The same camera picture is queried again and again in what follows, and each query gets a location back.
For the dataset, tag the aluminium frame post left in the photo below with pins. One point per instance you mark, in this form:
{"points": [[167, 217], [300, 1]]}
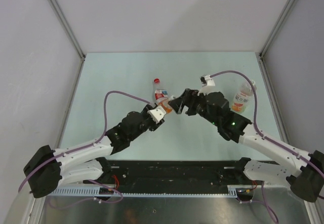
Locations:
{"points": [[66, 27]]}

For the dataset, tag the orange label tea bottle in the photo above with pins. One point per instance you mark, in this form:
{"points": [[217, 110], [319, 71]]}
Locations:
{"points": [[164, 103]]}

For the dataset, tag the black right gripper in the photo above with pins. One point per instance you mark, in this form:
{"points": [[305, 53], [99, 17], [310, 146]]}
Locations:
{"points": [[189, 98]]}

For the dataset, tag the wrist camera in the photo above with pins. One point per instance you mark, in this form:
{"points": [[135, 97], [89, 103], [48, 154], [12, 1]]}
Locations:
{"points": [[208, 85], [157, 114]]}

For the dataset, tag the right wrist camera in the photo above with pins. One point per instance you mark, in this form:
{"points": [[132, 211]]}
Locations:
{"points": [[208, 85]]}

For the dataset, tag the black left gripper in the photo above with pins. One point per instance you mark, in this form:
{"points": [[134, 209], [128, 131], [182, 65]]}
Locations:
{"points": [[154, 126]]}

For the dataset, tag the slotted cable duct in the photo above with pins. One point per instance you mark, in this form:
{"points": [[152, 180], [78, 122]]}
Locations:
{"points": [[98, 191]]}

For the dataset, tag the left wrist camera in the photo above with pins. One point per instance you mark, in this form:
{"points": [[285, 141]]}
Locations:
{"points": [[157, 114]]}

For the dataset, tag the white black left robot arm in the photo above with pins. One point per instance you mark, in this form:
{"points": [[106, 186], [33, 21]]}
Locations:
{"points": [[49, 168]]}

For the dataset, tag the white green fruit tea bottle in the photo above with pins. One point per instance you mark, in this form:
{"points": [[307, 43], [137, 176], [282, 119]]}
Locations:
{"points": [[243, 97]]}

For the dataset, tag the aluminium frame post right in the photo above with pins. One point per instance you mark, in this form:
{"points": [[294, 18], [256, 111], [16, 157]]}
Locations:
{"points": [[289, 5]]}

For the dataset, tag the clear red label water bottle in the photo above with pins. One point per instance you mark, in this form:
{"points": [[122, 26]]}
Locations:
{"points": [[159, 92]]}

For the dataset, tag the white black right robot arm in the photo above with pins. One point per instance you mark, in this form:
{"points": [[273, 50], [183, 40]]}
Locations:
{"points": [[302, 171]]}

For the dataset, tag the aluminium frame post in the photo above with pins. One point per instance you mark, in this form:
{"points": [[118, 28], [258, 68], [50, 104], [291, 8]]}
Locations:
{"points": [[289, 5], [66, 27]]}

